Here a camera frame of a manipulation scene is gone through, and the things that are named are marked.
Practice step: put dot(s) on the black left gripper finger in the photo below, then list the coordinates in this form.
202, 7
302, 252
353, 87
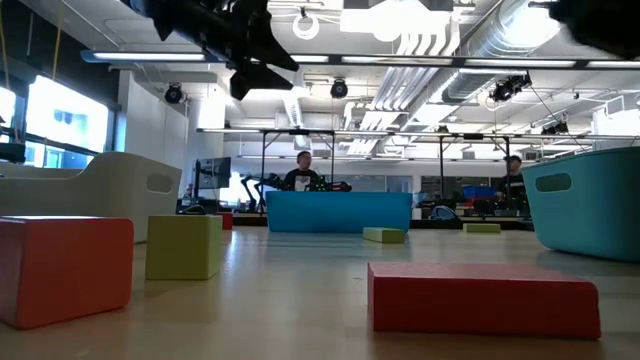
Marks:
255, 80
275, 55

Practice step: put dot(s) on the small red cube block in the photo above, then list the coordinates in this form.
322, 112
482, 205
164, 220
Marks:
227, 221

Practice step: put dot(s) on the green cube block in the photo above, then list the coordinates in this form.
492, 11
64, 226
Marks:
184, 250

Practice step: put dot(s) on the large red block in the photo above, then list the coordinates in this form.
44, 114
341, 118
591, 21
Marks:
480, 305

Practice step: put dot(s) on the black background robot arm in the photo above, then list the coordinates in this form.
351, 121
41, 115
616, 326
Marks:
260, 185
330, 186

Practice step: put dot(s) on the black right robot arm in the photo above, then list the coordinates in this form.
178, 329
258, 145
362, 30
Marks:
600, 25

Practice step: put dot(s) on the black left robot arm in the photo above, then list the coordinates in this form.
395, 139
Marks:
175, 17

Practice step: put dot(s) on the black ceiling spotlight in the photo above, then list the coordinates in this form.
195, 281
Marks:
173, 93
339, 88

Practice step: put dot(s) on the black computer monitor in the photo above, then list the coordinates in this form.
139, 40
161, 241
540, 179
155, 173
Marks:
215, 172

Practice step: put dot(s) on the person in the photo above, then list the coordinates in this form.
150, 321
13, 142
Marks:
301, 177
512, 185

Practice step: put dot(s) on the ceiling light bar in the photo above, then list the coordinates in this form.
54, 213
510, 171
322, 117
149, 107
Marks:
400, 60

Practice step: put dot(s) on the dark background desk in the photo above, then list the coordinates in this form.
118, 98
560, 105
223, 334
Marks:
200, 205

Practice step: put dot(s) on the blue plastic bin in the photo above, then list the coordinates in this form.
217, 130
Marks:
340, 210

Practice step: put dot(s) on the white plastic bin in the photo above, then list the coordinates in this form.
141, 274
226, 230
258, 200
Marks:
100, 190

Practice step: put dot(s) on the blue round bag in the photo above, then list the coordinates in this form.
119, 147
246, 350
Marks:
442, 212

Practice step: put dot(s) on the blue background crate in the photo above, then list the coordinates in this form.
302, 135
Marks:
478, 192

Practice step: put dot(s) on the black window ledge box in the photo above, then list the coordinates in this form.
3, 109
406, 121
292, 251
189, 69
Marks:
12, 152

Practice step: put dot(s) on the large orange block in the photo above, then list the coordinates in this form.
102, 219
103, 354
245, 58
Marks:
65, 275

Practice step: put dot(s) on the black ceiling track fixture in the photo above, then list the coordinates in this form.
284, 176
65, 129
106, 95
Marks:
555, 128

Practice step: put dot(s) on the teal plastic bin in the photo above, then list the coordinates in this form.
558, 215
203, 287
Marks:
590, 215

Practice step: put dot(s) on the black metal rig frame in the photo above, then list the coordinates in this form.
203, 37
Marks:
300, 131
441, 160

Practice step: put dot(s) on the silver ventilation duct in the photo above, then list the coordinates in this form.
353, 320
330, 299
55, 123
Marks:
500, 40

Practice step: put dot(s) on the black ceiling camera cluster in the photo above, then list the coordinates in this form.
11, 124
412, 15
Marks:
510, 87

